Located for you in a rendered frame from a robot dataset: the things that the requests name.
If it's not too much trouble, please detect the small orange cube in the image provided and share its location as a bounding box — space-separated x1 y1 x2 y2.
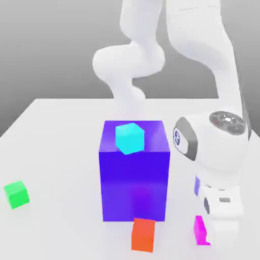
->
131 218 156 253

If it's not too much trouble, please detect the small cyan cube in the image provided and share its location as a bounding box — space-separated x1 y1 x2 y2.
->
115 122 145 155

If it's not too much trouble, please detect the small green cube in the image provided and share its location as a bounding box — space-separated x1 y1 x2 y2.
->
3 180 30 210

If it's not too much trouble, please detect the small magenta cube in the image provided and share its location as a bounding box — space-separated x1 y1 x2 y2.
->
193 215 211 246

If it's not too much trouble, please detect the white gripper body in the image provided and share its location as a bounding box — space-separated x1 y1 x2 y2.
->
203 185 244 222

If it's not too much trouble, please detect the large blue box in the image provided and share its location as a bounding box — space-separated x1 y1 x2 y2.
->
98 120 171 222

